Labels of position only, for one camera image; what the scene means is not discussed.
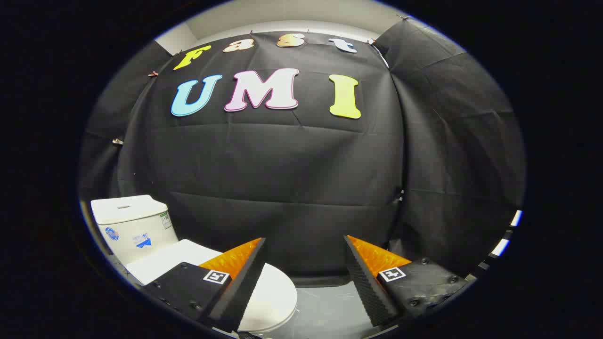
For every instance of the white toilet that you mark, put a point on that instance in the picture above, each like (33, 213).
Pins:
(132, 226)

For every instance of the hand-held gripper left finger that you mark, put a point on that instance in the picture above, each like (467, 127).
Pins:
(245, 287)

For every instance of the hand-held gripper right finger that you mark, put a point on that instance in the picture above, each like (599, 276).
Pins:
(367, 287)

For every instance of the white toilet lid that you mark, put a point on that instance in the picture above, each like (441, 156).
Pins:
(273, 292)

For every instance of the black backdrop cloth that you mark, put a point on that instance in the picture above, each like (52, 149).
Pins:
(282, 165)

